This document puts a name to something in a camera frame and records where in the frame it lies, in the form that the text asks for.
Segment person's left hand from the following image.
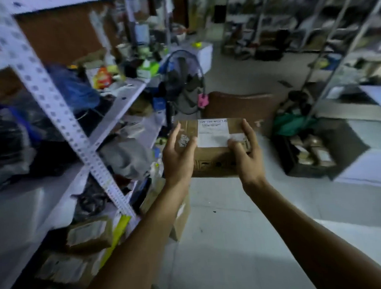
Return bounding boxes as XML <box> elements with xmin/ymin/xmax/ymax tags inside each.
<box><xmin>161</xmin><ymin>121</ymin><xmax>199</xmax><ymax>190</ymax></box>

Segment person's right hand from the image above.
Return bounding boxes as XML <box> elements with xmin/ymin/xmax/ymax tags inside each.
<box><xmin>226</xmin><ymin>117</ymin><xmax>269</xmax><ymax>193</ymax></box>

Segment cardboard box with white label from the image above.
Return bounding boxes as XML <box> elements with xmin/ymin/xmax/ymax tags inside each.
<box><xmin>177</xmin><ymin>117</ymin><xmax>253</xmax><ymax>180</ymax></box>

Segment person's right forearm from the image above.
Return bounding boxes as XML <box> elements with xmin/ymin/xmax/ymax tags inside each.
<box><xmin>243</xmin><ymin>175</ymin><xmax>381</xmax><ymax>289</ymax></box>

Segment person's left forearm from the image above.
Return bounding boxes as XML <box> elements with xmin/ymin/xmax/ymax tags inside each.
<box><xmin>76</xmin><ymin>179</ymin><xmax>194</xmax><ymax>289</ymax></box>

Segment large brown cardboard box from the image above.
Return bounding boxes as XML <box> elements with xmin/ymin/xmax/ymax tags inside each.
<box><xmin>203</xmin><ymin>89</ymin><xmax>282</xmax><ymax>137</ymax></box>

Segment pink small gadget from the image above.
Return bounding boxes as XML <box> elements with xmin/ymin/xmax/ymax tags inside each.
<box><xmin>197</xmin><ymin>93</ymin><xmax>210</xmax><ymax>110</ymax></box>

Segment black standing fan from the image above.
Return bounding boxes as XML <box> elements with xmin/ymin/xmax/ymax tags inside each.
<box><xmin>157</xmin><ymin>49</ymin><xmax>208</xmax><ymax>132</ymax></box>

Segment green plastic bag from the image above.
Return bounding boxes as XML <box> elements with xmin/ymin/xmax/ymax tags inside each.
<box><xmin>273</xmin><ymin>112</ymin><xmax>317</xmax><ymax>137</ymax></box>

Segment grey plastic bag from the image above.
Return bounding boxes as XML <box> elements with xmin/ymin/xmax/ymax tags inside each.
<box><xmin>99</xmin><ymin>137</ymin><xmax>154</xmax><ymax>181</ymax></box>

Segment black crate of packets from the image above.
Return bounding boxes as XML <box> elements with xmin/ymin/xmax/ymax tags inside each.
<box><xmin>271</xmin><ymin>112</ymin><xmax>372</xmax><ymax>180</ymax></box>

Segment green white small box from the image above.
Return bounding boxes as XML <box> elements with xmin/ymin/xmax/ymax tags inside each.
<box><xmin>136</xmin><ymin>60</ymin><xmax>161</xmax><ymax>80</ymax></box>

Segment white cabinet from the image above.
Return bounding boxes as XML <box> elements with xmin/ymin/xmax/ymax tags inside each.
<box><xmin>183</xmin><ymin>42</ymin><xmax>214</xmax><ymax>75</ymax></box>

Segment orange red snack packet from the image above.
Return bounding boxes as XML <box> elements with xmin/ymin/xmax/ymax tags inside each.
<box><xmin>92</xmin><ymin>66</ymin><xmax>113</xmax><ymax>90</ymax></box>

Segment yellow strip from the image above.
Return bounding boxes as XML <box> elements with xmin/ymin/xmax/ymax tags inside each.
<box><xmin>98</xmin><ymin>214</ymin><xmax>133</xmax><ymax>269</ymax></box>

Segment blue plastic bag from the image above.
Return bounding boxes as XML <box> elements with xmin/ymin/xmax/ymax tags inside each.
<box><xmin>46</xmin><ymin>62</ymin><xmax>102</xmax><ymax>115</ymax></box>

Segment brown parcel with label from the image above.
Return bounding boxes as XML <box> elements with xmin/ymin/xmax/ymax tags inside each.
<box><xmin>65</xmin><ymin>217</ymin><xmax>115</xmax><ymax>254</ymax></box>
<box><xmin>35</xmin><ymin>251</ymin><xmax>93</xmax><ymax>289</ymax></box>

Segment metal storage shelf racks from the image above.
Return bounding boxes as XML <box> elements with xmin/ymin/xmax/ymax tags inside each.
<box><xmin>218</xmin><ymin>0</ymin><xmax>381</xmax><ymax>95</ymax></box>

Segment white perforated metal shelf rack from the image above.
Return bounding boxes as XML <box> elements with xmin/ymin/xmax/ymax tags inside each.
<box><xmin>0</xmin><ymin>0</ymin><xmax>183</xmax><ymax>289</ymax></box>

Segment black plastic bags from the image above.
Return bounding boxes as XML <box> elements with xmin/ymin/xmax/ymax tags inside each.
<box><xmin>0</xmin><ymin>101</ymin><xmax>40</xmax><ymax>191</ymax></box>

